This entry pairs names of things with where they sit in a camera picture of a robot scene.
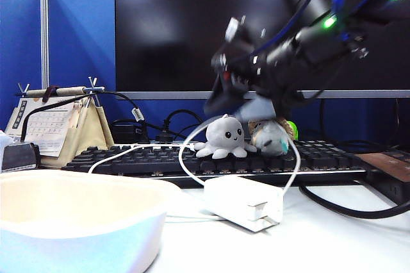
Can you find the small green object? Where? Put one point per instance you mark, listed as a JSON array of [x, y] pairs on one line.
[[293, 130]]

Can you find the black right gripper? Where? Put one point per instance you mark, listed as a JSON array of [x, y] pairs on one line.
[[272, 68]]

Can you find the black computer monitor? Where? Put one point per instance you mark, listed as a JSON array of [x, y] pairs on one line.
[[160, 29]]

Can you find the white power adapter brick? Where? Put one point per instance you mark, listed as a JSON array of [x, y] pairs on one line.
[[240, 201]]

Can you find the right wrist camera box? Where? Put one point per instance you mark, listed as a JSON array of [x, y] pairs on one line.
[[237, 31]]

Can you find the grey fluffy octopus plush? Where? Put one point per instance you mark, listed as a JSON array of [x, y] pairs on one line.
[[224, 135]]

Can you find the paper desk calendar card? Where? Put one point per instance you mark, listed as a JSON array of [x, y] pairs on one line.
[[48, 125]]

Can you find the grey power adapter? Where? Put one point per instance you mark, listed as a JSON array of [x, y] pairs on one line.
[[20, 157]]

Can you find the black box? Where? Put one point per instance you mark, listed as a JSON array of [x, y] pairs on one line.
[[390, 189]]

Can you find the grey brown plush toy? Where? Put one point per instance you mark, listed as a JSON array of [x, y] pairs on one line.
[[269, 140]]

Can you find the black mechanical keyboard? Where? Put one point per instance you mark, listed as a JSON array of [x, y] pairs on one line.
[[144, 159]]

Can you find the white tissue paper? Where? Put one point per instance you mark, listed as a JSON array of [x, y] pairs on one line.
[[5, 140]]

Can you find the beige canvas calendar stand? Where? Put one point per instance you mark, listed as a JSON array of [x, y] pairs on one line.
[[93, 125]]

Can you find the brown flat box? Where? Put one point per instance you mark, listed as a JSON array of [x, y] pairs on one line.
[[384, 161]]

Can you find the metal partition strip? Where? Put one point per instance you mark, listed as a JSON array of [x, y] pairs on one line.
[[44, 39]]

